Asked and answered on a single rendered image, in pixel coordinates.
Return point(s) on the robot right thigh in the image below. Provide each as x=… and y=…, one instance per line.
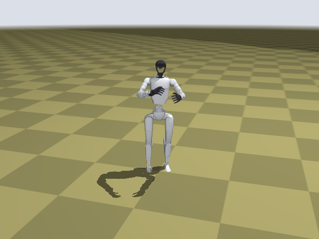
x=149, y=128

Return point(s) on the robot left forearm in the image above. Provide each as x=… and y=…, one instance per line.
x=182, y=96

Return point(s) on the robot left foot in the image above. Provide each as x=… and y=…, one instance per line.
x=167, y=168

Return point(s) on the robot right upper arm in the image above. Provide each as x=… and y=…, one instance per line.
x=144, y=85

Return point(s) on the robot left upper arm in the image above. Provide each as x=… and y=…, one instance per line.
x=175, y=85

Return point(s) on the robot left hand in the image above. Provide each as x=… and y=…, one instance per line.
x=178, y=97

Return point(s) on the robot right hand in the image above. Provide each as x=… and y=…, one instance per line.
x=156, y=91

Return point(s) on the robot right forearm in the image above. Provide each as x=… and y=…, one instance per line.
x=143, y=94

